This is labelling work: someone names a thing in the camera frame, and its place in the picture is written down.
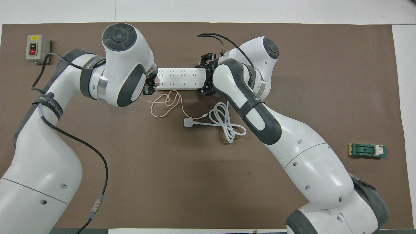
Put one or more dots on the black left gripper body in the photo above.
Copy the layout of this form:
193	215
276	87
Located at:
147	88

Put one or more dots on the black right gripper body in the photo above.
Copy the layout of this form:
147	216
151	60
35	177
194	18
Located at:
209	61

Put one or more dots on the brown table mat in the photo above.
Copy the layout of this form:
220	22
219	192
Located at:
195	178

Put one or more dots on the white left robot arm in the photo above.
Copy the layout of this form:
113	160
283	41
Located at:
39	162

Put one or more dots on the pink charger plug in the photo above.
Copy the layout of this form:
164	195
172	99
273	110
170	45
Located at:
158	81

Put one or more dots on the green knife switch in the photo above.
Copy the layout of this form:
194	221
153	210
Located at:
365	150

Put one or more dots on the grey on-off switch box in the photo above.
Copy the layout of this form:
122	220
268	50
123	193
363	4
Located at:
37	48

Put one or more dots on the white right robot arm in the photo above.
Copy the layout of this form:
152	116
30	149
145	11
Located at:
308	156

